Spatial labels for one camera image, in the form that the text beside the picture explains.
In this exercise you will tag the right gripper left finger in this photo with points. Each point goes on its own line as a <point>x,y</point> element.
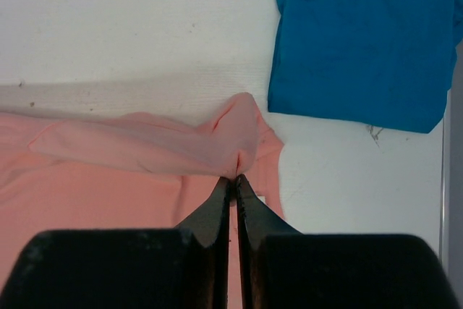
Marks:
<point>206,235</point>

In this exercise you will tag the pink t shirt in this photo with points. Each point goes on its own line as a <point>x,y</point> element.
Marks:
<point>89,207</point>

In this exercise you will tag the blue folded t shirt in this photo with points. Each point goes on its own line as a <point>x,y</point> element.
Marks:
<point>386,63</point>

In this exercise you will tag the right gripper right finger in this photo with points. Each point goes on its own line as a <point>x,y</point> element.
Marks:
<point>263,235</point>

